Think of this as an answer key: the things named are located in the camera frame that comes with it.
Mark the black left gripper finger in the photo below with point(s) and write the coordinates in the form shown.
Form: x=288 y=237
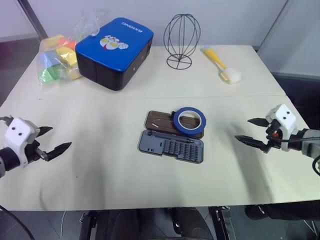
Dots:
x=58 y=148
x=45 y=130

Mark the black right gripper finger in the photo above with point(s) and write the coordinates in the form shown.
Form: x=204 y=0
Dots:
x=258 y=121
x=250 y=141

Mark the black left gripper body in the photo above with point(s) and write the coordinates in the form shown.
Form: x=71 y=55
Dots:
x=37 y=151

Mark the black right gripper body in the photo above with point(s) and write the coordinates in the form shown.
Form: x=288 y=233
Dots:
x=272 y=140

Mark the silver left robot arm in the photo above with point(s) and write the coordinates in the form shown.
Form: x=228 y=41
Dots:
x=7 y=158

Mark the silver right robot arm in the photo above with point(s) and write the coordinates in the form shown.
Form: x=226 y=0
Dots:
x=312 y=140

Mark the grey screwdriver bit case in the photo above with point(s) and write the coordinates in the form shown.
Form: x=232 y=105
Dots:
x=172 y=147

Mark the clear plastic bag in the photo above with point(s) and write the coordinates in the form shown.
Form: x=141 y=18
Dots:
x=47 y=60

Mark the blue foam block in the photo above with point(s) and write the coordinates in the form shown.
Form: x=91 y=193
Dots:
x=48 y=59

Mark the blue masking tape roll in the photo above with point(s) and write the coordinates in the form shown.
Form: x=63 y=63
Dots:
x=178 y=125

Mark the yellow foam block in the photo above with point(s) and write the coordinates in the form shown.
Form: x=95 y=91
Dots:
x=67 y=56

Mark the orange foam block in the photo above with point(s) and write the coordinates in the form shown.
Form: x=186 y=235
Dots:
x=70 y=45

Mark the small white stick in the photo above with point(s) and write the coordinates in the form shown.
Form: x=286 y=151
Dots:
x=155 y=124

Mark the blue black cartoon print box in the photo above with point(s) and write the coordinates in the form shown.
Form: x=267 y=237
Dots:
x=110 y=52

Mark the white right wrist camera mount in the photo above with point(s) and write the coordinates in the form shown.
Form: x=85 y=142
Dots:
x=285 y=120

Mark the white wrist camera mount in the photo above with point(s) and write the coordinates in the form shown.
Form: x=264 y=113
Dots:
x=285 y=120
x=18 y=133

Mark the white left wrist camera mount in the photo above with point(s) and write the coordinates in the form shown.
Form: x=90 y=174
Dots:
x=18 y=133

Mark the black table frame bracket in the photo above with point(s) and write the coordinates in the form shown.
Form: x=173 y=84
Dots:
x=87 y=225
x=220 y=222

